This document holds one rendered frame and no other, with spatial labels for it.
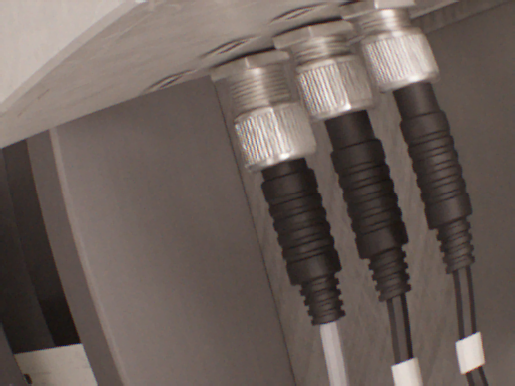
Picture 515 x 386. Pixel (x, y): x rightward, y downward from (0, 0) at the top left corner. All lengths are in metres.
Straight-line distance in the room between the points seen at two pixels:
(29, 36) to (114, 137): 0.22
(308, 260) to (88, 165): 0.11
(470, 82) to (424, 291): 0.07
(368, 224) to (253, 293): 0.14
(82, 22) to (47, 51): 0.02
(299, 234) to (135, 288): 0.10
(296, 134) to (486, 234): 0.05
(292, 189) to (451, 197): 0.07
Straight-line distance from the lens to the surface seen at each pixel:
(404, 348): 0.64
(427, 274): 0.69
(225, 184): 0.77
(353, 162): 0.63
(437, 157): 0.60
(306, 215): 0.67
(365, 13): 0.60
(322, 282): 0.67
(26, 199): 1.72
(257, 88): 0.67
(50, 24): 0.54
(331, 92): 0.63
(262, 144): 0.66
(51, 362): 1.62
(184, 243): 0.77
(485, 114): 0.65
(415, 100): 0.60
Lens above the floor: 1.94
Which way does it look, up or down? 40 degrees down
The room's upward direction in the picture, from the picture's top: 6 degrees clockwise
